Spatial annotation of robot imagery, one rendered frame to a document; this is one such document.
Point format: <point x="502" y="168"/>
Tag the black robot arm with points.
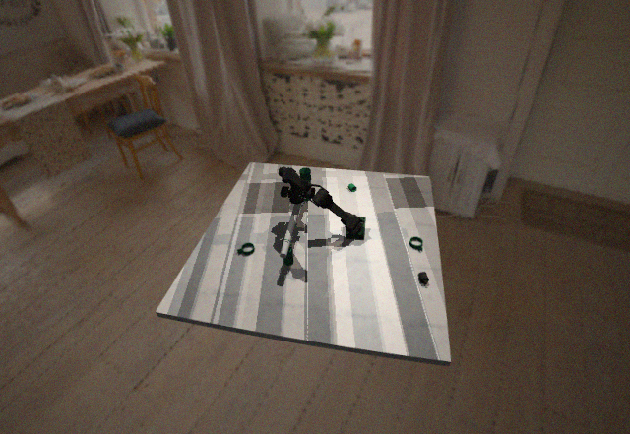
<point x="322" y="198"/>

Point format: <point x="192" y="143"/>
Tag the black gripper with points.
<point x="285" y="192"/>

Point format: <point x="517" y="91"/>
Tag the green post with cap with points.
<point x="305" y="174"/>

